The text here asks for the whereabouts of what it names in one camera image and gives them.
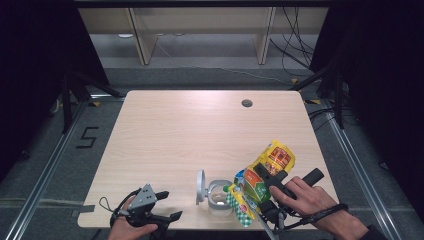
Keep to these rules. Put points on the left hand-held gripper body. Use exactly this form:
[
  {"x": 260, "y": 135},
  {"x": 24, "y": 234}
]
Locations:
[{"x": 143, "y": 197}]

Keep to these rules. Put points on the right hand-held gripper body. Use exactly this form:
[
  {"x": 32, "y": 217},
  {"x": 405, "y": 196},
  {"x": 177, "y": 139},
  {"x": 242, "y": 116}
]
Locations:
[{"x": 271, "y": 210}]

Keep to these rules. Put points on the yellow snack pouch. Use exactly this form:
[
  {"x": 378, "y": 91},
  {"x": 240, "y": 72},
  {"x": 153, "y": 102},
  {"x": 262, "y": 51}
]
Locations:
[{"x": 276, "y": 156}]

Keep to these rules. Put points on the clear jug with white lid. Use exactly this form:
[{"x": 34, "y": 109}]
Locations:
[{"x": 220, "y": 186}]

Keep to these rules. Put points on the person's right hand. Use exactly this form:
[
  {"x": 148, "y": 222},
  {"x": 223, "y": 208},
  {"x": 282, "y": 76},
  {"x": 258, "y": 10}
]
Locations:
[{"x": 308, "y": 201}]

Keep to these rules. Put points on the person's left hand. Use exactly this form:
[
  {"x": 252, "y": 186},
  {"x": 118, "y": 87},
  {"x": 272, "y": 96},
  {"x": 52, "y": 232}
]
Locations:
[{"x": 125, "y": 233}]

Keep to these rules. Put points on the grey tape strip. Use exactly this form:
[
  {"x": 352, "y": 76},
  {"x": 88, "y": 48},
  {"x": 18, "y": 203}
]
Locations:
[{"x": 85, "y": 210}]

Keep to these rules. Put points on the round grey table grommet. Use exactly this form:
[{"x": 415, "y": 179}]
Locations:
[{"x": 247, "y": 103}]

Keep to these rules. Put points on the black metal stand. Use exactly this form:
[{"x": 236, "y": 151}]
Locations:
[
  {"x": 67, "y": 106},
  {"x": 339, "y": 100}
]

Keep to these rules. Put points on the dark sleeve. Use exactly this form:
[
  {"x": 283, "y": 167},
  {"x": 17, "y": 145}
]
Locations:
[{"x": 373, "y": 234}]

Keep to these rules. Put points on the black curtain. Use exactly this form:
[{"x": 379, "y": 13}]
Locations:
[
  {"x": 30, "y": 66},
  {"x": 386, "y": 83}
]

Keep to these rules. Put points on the aluminium floor rail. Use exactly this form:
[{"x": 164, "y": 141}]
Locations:
[
  {"x": 363, "y": 173},
  {"x": 51, "y": 163}
]

